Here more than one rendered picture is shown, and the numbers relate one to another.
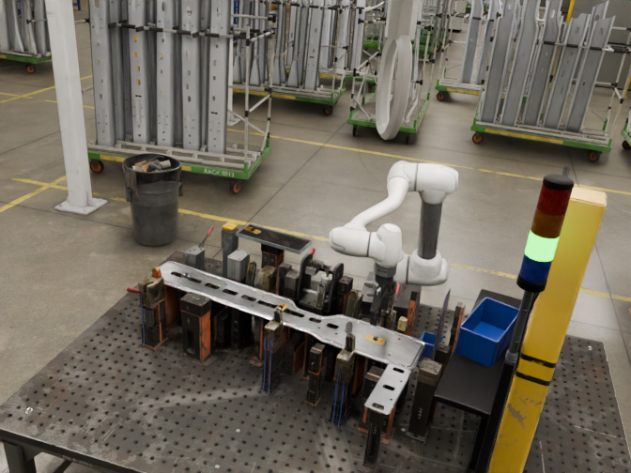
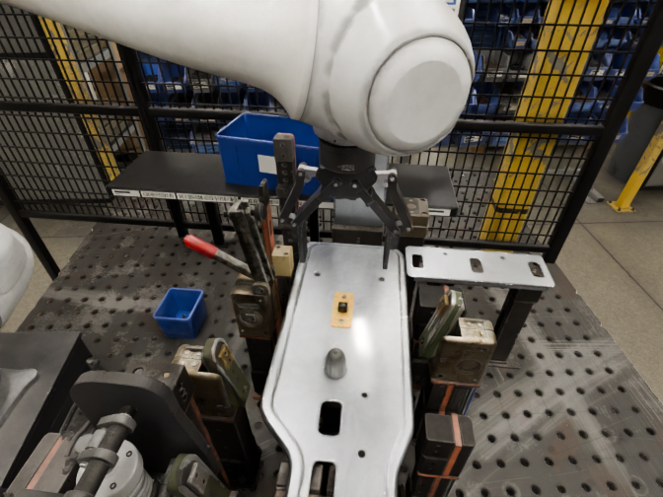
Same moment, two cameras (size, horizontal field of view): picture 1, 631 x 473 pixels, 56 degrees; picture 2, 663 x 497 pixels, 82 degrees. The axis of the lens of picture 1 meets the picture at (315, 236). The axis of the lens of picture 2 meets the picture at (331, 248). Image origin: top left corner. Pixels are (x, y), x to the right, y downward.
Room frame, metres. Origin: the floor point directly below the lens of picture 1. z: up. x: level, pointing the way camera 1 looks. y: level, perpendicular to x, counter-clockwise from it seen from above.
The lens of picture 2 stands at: (2.29, 0.15, 1.53)
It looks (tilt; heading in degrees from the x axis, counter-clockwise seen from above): 39 degrees down; 253
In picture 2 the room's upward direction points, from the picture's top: straight up
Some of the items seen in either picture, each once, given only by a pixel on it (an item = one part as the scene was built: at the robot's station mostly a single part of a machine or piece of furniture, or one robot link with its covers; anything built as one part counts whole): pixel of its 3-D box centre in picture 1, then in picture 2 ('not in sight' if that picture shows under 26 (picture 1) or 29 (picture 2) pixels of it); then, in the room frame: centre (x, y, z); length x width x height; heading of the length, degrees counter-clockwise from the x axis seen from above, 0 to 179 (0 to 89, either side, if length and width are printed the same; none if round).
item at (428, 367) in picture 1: (423, 401); (402, 265); (1.91, -0.49, 0.88); 0.08 x 0.08 x 0.36; 67
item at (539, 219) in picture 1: (547, 221); not in sight; (1.33, -0.56, 1.97); 0.07 x 0.07 x 0.06
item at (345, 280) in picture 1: (342, 316); (188, 454); (2.43, -0.16, 0.91); 0.07 x 0.05 x 0.42; 157
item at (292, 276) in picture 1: (292, 306); not in sight; (2.51, 0.08, 0.89); 0.13 x 0.11 x 0.38; 157
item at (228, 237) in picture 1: (229, 265); not in sight; (2.82, 0.45, 0.92); 0.08 x 0.08 x 0.44; 67
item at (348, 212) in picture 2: (440, 327); (361, 160); (2.02, -0.53, 1.17); 0.12 x 0.01 x 0.34; 157
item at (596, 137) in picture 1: (549, 86); not in sight; (8.76, -3.17, 0.88); 1.91 x 1.00 x 1.76; 73
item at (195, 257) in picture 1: (195, 280); not in sight; (2.71, 0.61, 0.88); 0.11 x 0.10 x 0.36; 157
